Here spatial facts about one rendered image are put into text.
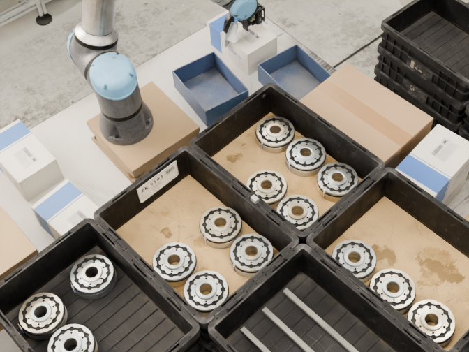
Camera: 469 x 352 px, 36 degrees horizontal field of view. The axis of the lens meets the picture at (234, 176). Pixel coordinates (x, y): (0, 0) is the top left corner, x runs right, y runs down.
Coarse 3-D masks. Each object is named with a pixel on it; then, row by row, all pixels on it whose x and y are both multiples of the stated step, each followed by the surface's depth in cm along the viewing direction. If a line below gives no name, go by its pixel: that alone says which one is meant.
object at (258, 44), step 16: (224, 16) 227; (208, 32) 229; (240, 32) 222; (256, 32) 222; (224, 48) 226; (240, 48) 218; (256, 48) 218; (272, 48) 223; (240, 64) 224; (256, 64) 223
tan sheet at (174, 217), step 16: (176, 192) 183; (192, 192) 182; (208, 192) 182; (160, 208) 180; (176, 208) 180; (192, 208) 179; (208, 208) 179; (128, 224) 178; (144, 224) 177; (160, 224) 177; (176, 224) 177; (192, 224) 177; (128, 240) 175; (144, 240) 175; (160, 240) 174; (176, 240) 174; (192, 240) 174; (144, 256) 172; (208, 256) 171; (224, 256) 171; (224, 272) 168; (176, 288) 166
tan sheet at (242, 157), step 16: (256, 128) 194; (240, 144) 191; (256, 144) 191; (224, 160) 188; (240, 160) 188; (256, 160) 187; (272, 160) 187; (240, 176) 185; (288, 176) 184; (288, 192) 181; (304, 192) 181; (320, 208) 178
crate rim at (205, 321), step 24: (120, 192) 171; (240, 192) 170; (96, 216) 167; (264, 216) 165; (120, 240) 163; (144, 264) 161; (168, 288) 155; (240, 288) 154; (192, 312) 152; (216, 312) 151
